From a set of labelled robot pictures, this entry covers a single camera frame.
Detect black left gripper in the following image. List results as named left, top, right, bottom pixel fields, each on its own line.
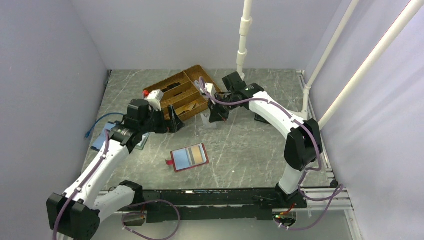
left=139, top=105, right=185, bottom=135

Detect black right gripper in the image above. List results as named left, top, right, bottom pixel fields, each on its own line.
left=207, top=92, right=238, bottom=123

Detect white VIP card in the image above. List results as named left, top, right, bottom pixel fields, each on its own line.
left=200, top=113, right=217, bottom=129

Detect red leather card holder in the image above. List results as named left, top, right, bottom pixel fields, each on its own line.
left=165, top=143, right=210, bottom=173

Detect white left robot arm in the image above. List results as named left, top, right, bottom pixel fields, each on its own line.
left=46, top=99, right=185, bottom=240

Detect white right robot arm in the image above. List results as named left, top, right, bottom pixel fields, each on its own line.
left=198, top=71, right=322, bottom=208

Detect tan card in tray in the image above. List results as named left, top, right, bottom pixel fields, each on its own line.
left=175, top=101, right=198, bottom=115

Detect black leather card holder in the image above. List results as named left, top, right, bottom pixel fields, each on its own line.
left=254, top=114, right=270, bottom=125

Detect light blue card holder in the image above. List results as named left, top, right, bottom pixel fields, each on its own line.
left=135, top=132, right=151, bottom=151

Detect open blue card holder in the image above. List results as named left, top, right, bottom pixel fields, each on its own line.
left=90, top=121, right=118, bottom=152

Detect woven brown organizer tray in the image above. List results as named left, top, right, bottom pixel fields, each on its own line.
left=144, top=65, right=221, bottom=121

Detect black item in tray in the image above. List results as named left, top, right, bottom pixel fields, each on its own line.
left=161, top=82, right=181, bottom=93

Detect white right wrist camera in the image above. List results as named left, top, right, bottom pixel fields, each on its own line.
left=203, top=82, right=216, bottom=97

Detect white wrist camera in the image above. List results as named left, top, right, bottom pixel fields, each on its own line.
left=203, top=82, right=216, bottom=97
left=143, top=89, right=164, bottom=111

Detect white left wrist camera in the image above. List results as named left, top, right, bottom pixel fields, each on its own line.
left=143, top=89, right=164, bottom=111

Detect blue cable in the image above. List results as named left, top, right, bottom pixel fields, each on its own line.
left=85, top=112, right=126, bottom=139

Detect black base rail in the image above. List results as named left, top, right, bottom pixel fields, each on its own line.
left=121, top=187, right=308, bottom=223

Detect white PVC pipe frame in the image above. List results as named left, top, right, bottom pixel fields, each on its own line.
left=236, top=0, right=424, bottom=128

